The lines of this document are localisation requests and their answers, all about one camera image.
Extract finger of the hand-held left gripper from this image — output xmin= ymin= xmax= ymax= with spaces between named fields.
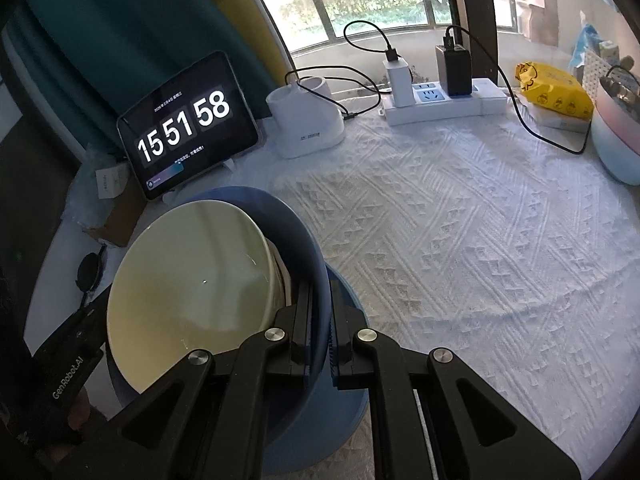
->
xmin=74 ymin=286 xmax=115 ymax=350

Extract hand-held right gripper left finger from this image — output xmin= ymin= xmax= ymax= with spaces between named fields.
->
xmin=42 ymin=280 xmax=321 ymax=480

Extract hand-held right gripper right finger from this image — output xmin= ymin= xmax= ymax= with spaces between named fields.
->
xmin=327 ymin=275 xmax=583 ymax=480

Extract cream bowl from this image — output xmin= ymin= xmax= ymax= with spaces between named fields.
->
xmin=106 ymin=200 xmax=281 ymax=393

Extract blue bowl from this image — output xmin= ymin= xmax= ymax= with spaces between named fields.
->
xmin=106 ymin=186 xmax=372 ymax=467

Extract person's left hand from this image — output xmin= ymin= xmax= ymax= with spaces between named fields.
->
xmin=65 ymin=387 xmax=96 ymax=433

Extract black zip pouch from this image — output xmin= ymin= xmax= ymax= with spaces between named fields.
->
xmin=75 ymin=252 xmax=103 ymax=293

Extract cardboard box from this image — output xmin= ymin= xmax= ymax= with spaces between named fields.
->
xmin=82 ymin=175 xmax=151 ymax=248

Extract clear plastic bags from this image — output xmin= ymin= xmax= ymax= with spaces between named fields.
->
xmin=62 ymin=142 xmax=131 ymax=231

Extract white textured tablecloth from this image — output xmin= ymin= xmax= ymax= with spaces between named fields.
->
xmin=220 ymin=105 xmax=640 ymax=480

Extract tablet showing clock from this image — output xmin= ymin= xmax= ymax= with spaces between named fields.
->
xmin=116 ymin=50 xmax=260 ymax=202

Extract white power strip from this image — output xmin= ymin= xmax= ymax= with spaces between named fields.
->
xmin=382 ymin=77 xmax=512 ymax=127

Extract white charger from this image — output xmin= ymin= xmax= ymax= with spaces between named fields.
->
xmin=382 ymin=57 xmax=416 ymax=108

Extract teal curtain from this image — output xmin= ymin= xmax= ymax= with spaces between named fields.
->
xmin=15 ymin=0 xmax=271 ymax=161

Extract black charger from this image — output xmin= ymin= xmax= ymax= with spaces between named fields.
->
xmin=435 ymin=44 xmax=473 ymax=97

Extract white tissue pack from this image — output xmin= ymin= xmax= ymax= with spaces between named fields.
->
xmin=522 ymin=102 xmax=593 ymax=133

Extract yellow curtain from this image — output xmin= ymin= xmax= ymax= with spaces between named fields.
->
xmin=187 ymin=0 xmax=296 ymax=91

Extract yellow wipes packet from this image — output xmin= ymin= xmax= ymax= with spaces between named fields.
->
xmin=515 ymin=60 xmax=596 ymax=122

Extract pink and blue pot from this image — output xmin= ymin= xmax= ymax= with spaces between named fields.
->
xmin=589 ymin=67 xmax=640 ymax=186

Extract white perforated board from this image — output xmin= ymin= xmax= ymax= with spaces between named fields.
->
xmin=582 ymin=50 xmax=626 ymax=91

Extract blue plastic bag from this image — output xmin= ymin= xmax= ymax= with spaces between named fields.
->
xmin=569 ymin=10 xmax=603 ymax=68

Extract black lamp cable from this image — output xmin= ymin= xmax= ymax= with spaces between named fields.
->
xmin=285 ymin=20 xmax=401 ymax=121

